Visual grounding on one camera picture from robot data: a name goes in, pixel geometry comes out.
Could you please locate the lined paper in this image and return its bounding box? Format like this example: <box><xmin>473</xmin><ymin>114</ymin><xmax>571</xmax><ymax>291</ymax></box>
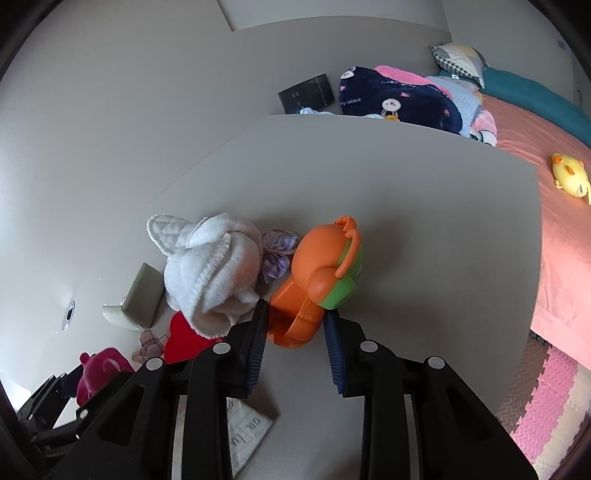
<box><xmin>226</xmin><ymin>398</ymin><xmax>273</xmax><ymax>477</ymax></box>

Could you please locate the red heart plush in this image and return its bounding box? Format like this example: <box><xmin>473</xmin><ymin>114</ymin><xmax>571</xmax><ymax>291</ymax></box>
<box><xmin>163</xmin><ymin>312</ymin><xmax>224</xmax><ymax>364</ymax></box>

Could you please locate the orange green plastic toy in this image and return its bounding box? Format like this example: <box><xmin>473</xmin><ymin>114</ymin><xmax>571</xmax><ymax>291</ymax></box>
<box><xmin>269</xmin><ymin>216</ymin><xmax>363</xmax><ymax>348</ymax></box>

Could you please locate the magenta bear plush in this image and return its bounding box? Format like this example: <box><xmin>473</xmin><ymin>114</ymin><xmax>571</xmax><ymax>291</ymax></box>
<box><xmin>76</xmin><ymin>347</ymin><xmax>134</xmax><ymax>407</ymax></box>

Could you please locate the pink foam floor mat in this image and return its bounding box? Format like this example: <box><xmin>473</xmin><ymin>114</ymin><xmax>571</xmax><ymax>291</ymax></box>
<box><xmin>497</xmin><ymin>336</ymin><xmax>590</xmax><ymax>470</ymax></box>

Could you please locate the white quilted towel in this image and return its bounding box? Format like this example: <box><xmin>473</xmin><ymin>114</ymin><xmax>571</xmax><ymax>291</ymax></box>
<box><xmin>146</xmin><ymin>213</ymin><xmax>263</xmax><ymax>339</ymax></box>

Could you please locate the beige foam floor mat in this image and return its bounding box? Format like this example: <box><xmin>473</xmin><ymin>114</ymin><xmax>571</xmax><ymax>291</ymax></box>
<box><xmin>533</xmin><ymin>366</ymin><xmax>590</xmax><ymax>479</ymax></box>

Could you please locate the purple plaid hair scrunchie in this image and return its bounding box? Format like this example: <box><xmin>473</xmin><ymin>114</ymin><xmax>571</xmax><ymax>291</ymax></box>
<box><xmin>260</xmin><ymin>229</ymin><xmax>301</xmax><ymax>284</ymax></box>

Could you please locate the yellow duck plush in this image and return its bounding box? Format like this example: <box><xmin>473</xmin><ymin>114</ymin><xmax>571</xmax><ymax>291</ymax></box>
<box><xmin>551</xmin><ymin>154</ymin><xmax>591</xmax><ymax>204</ymax></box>

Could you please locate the pink white cartoon blanket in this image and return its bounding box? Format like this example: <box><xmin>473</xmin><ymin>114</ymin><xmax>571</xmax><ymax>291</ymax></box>
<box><xmin>470</xmin><ymin>109</ymin><xmax>498</xmax><ymax>147</ymax></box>

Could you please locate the light blue folded blanket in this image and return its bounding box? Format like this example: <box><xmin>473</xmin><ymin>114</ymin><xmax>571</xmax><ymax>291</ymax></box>
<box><xmin>427</xmin><ymin>76</ymin><xmax>483</xmax><ymax>138</ymax></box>

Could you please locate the navy cartoon fleece blanket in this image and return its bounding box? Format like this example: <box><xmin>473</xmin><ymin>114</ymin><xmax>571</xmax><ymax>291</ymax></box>
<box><xmin>339</xmin><ymin>67</ymin><xmax>463</xmax><ymax>134</ymax></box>

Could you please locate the teal long pillow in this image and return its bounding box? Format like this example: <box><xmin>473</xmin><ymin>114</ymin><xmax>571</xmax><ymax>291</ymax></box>
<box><xmin>438</xmin><ymin>67</ymin><xmax>591</xmax><ymax>149</ymax></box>

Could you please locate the checkered patchwork pillow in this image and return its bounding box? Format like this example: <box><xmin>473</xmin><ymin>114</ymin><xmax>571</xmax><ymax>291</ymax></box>
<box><xmin>430</xmin><ymin>43</ymin><xmax>488</xmax><ymax>89</ymax></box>

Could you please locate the silver desk cable grommet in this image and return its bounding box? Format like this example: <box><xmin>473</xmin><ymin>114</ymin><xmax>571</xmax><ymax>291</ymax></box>
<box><xmin>61</xmin><ymin>300</ymin><xmax>76</xmax><ymax>331</ymax></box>

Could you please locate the black wall switch panel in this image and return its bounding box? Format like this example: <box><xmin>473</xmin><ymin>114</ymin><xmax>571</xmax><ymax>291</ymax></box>
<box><xmin>277</xmin><ymin>74</ymin><xmax>335</xmax><ymax>114</ymax></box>

